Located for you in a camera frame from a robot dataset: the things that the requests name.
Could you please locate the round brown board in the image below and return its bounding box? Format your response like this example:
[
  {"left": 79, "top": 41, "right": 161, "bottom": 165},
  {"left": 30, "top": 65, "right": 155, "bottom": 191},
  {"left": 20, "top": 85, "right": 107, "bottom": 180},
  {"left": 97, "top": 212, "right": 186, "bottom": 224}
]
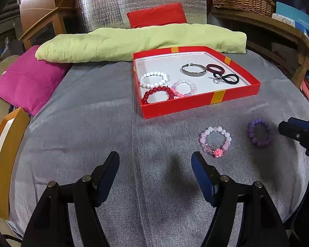
[{"left": 19, "top": 0, "right": 54, "bottom": 35}]

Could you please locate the silver bangle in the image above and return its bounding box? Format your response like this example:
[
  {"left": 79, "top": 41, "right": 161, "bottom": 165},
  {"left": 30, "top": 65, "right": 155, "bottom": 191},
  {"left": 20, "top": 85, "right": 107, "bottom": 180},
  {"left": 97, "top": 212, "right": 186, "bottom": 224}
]
[{"left": 181, "top": 63, "right": 207, "bottom": 77}]

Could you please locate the beige sofa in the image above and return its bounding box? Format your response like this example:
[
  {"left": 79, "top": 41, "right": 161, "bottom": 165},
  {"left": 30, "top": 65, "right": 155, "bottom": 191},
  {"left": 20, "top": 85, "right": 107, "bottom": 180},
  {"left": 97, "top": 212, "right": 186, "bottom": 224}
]
[{"left": 0, "top": 55, "right": 21, "bottom": 144}]

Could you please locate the black cord bracelet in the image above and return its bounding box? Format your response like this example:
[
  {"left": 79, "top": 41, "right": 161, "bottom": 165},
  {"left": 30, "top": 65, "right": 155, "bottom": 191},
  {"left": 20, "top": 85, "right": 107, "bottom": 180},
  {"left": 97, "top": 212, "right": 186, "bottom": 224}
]
[{"left": 213, "top": 73, "right": 239, "bottom": 85}]

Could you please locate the pale pink bead bracelet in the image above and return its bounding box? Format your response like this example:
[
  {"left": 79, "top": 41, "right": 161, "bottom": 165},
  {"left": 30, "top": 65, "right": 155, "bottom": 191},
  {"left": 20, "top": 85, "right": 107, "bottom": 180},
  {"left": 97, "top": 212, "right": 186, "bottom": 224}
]
[{"left": 171, "top": 80, "right": 198, "bottom": 98}]

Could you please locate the dark red bangle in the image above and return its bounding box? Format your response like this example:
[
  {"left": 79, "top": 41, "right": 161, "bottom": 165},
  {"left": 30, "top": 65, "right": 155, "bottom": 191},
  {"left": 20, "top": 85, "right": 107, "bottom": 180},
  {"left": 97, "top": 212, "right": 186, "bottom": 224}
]
[{"left": 206, "top": 63, "right": 225, "bottom": 74}]

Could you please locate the green pillow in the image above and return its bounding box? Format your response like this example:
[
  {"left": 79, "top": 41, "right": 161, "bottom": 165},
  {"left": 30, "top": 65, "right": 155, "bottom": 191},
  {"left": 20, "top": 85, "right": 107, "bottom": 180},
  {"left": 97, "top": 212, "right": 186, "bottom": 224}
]
[{"left": 35, "top": 23, "right": 247, "bottom": 63}]

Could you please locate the grey blanket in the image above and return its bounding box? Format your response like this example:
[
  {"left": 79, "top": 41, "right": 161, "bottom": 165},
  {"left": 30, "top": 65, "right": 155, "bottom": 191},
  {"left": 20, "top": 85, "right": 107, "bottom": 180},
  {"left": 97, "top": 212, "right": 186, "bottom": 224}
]
[{"left": 9, "top": 49, "right": 309, "bottom": 247}]

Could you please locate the blue cardboard box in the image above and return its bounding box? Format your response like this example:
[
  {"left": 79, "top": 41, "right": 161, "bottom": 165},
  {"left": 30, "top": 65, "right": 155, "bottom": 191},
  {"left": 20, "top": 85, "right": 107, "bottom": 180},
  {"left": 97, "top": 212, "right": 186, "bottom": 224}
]
[{"left": 275, "top": 2, "right": 309, "bottom": 38}]

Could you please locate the purple bead bracelet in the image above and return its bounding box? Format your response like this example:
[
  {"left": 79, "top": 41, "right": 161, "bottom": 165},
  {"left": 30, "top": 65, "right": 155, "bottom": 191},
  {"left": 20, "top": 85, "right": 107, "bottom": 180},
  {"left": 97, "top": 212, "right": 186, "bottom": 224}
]
[{"left": 247, "top": 119, "right": 273, "bottom": 148}]

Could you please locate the white printed box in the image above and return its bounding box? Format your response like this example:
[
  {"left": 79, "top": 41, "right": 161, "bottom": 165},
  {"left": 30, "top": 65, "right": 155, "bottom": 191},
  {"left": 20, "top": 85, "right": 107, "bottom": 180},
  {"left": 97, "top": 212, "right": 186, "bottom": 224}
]
[{"left": 273, "top": 14, "right": 296, "bottom": 27}]

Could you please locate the orange box lid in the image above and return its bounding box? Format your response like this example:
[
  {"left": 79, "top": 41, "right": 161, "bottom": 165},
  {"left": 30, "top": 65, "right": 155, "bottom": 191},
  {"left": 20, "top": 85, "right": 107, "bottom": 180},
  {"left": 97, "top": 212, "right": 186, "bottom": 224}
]
[{"left": 0, "top": 107, "right": 31, "bottom": 221}]

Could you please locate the silver insulation mat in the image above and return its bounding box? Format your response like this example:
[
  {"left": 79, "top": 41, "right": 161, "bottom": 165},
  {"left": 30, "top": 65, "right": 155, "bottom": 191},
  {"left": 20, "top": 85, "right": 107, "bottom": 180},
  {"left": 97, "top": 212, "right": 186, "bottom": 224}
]
[{"left": 75, "top": 0, "right": 208, "bottom": 35}]

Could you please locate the white bead bracelet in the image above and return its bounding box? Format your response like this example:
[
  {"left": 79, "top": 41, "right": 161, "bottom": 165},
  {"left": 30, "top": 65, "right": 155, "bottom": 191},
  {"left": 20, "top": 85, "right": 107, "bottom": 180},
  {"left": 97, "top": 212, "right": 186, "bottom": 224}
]
[{"left": 139, "top": 71, "right": 170, "bottom": 89}]

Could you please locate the small red cushion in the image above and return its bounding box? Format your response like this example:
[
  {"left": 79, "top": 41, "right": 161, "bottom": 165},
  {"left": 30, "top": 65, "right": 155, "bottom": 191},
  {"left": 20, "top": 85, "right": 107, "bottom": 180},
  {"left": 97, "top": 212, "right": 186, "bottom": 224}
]
[{"left": 126, "top": 3, "right": 188, "bottom": 29}]

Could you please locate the wooden table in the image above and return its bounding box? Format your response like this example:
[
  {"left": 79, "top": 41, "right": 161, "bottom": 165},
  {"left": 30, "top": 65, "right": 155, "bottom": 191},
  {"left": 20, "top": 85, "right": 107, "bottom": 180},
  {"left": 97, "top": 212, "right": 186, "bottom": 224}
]
[{"left": 208, "top": 8, "right": 309, "bottom": 83}]

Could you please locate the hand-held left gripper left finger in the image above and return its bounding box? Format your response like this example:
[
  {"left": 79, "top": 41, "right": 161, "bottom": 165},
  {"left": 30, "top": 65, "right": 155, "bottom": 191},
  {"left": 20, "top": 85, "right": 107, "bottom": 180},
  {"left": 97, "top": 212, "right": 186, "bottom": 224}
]
[{"left": 21, "top": 151, "right": 120, "bottom": 247}]

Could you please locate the pink bead bracelet red flower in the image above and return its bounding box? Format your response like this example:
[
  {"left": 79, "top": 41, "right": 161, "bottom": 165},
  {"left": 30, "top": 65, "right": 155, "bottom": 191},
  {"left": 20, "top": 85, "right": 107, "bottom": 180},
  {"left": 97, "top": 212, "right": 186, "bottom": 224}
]
[{"left": 200, "top": 126, "right": 233, "bottom": 158}]

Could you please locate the pink cushion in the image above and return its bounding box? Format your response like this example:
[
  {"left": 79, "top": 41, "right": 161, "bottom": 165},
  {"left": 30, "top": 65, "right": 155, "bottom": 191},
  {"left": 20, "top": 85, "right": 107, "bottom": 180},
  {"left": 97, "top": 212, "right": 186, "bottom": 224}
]
[{"left": 0, "top": 45, "right": 71, "bottom": 116}]

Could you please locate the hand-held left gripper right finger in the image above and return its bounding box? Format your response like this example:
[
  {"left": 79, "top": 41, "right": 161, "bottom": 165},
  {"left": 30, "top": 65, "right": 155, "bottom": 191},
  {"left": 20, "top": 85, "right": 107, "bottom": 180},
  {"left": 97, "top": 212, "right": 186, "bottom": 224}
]
[{"left": 191, "top": 151, "right": 290, "bottom": 247}]

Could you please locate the red shallow box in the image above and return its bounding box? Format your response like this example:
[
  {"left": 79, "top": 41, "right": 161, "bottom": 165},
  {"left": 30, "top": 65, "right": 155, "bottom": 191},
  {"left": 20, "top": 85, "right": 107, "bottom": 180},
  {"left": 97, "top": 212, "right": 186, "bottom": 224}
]
[{"left": 133, "top": 46, "right": 261, "bottom": 119}]

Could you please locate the wicker cabinet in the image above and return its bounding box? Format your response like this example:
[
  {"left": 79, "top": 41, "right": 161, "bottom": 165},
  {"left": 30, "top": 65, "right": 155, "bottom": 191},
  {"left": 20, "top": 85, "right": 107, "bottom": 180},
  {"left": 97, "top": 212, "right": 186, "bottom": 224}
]
[{"left": 0, "top": 27, "right": 18, "bottom": 66}]

